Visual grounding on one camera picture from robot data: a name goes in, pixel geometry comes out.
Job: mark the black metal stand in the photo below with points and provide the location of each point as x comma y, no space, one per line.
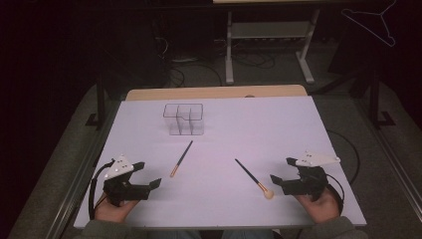
100,103
375,99

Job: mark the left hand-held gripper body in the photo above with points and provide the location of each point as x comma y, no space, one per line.
119,191

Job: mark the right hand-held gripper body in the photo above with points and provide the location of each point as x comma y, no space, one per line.
308,182

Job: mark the clear plastic organizer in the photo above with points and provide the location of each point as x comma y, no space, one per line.
185,121

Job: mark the white frame desk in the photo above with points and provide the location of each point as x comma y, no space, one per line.
268,31

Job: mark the person's left hand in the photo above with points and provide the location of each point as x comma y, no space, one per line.
114,212

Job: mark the person's right hand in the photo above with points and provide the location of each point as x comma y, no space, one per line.
320,209

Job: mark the white clothes hanger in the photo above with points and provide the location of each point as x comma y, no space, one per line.
381,31

